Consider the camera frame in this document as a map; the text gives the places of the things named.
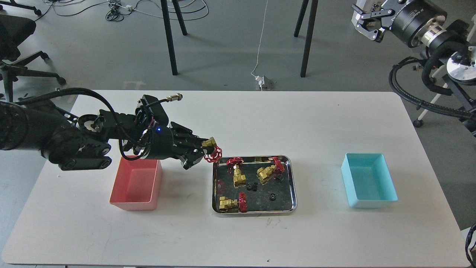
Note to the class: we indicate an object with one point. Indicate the brass valve top middle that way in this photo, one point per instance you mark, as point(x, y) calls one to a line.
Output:
point(239, 179)

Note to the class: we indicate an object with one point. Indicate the black table leg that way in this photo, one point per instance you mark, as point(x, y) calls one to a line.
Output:
point(309, 32)
point(168, 31)

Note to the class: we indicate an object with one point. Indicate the brass valve top right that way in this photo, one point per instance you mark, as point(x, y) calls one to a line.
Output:
point(266, 173)

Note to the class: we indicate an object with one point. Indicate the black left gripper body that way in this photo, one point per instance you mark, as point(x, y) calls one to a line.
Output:
point(163, 146)

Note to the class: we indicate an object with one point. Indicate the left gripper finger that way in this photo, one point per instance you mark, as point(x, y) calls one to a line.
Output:
point(191, 156)
point(184, 134)

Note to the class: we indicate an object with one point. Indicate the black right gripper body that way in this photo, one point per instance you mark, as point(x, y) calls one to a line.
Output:
point(420, 22)

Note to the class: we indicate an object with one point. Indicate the brass valve red handle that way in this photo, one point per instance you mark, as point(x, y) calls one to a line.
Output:
point(213, 153)

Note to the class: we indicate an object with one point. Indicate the black gear bottom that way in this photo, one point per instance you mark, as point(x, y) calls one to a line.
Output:
point(272, 196)

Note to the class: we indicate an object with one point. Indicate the black table leg left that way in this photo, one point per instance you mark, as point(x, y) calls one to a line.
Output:
point(168, 31)

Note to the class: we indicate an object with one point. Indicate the white cardboard box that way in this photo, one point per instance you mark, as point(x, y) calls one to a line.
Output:
point(367, 6)

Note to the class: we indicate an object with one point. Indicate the black gear right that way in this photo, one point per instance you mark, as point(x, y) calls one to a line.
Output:
point(279, 177)

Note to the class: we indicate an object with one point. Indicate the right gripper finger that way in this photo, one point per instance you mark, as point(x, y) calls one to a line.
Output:
point(392, 4)
point(373, 25)

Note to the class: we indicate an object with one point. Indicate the pink plastic box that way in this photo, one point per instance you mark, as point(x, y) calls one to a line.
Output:
point(137, 185)

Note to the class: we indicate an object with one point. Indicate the blue plastic box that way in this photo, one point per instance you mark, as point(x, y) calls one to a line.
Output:
point(367, 180)

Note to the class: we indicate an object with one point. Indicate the black table leg right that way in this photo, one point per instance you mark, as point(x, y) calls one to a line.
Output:
point(309, 32)

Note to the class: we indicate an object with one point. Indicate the brass valve bottom left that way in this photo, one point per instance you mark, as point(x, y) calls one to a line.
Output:
point(226, 203)

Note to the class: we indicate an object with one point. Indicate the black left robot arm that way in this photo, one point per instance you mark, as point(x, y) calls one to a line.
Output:
point(82, 143)

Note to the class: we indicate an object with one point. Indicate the black gear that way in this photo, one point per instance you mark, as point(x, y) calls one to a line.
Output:
point(279, 177)
point(272, 196)
point(252, 186)

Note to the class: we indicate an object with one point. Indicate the black gear left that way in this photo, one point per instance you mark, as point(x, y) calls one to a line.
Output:
point(252, 186)

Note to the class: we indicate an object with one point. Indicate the white power adapter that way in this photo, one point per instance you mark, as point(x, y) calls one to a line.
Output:
point(263, 83)

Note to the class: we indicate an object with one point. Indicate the metal tray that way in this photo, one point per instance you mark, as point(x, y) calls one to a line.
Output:
point(258, 202)

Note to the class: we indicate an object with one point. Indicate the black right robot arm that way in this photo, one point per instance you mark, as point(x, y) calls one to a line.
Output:
point(448, 60)

